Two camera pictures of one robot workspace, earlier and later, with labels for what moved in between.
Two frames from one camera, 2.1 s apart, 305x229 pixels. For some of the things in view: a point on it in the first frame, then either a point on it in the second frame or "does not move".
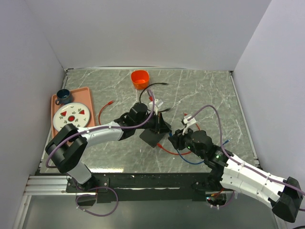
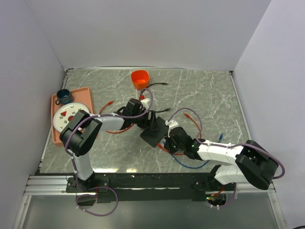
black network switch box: (151, 138) does not move
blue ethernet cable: (195, 163) -> (199, 165)
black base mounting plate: (143, 187) does not move
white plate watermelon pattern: (71, 113) does not move
